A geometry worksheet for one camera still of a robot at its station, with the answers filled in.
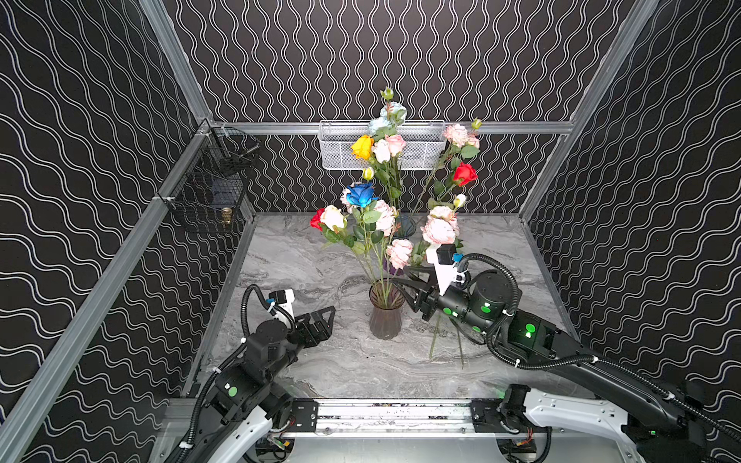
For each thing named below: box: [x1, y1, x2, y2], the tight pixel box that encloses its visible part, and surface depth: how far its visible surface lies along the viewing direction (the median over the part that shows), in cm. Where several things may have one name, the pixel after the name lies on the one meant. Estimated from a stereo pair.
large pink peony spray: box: [339, 181, 414, 308], surface depth 66 cm
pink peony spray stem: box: [411, 118, 483, 215], surface depth 87 cm
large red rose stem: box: [425, 162, 479, 213], surface depth 74 cm
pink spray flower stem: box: [411, 193, 467, 267], surface depth 65 cm
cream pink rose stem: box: [320, 204, 384, 305], surface depth 65 cm
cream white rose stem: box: [372, 138, 402, 216], surface depth 78 cm
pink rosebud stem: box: [384, 134, 407, 215], surface depth 80 cm
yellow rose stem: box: [351, 134, 400, 215], surface depth 80 cm
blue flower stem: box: [347, 182, 386, 304], surface depth 64 cm
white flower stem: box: [367, 86, 409, 215], surface depth 81 cm
